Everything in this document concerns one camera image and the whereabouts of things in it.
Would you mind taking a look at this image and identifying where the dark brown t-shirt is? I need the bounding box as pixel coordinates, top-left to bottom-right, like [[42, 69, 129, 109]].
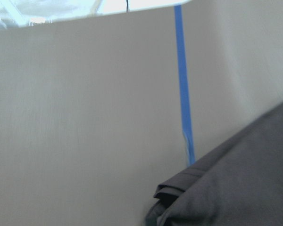
[[145, 103, 283, 226]]

